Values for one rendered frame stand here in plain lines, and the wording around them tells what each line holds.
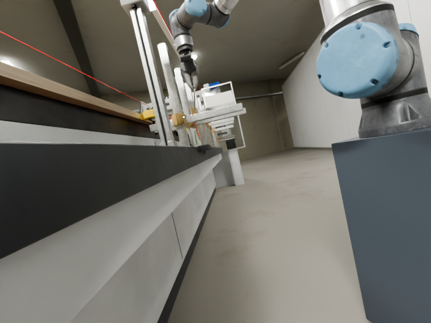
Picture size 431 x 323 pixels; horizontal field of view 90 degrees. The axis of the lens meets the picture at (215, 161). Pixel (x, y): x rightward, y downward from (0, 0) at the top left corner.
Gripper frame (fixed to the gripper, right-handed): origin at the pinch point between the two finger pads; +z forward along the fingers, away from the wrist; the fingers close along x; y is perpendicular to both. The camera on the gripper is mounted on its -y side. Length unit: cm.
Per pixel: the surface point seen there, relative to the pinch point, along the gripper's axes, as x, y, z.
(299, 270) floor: -31, -3, 98
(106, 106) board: 24.7, -38.5, 10.0
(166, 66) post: 7.8, -13.4, -7.9
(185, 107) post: 7.9, 11.4, 5.6
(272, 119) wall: -218, 918, -44
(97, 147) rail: 3, -82, 28
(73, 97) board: 25, -54, 11
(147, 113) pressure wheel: 21.2, -11.9, 9.4
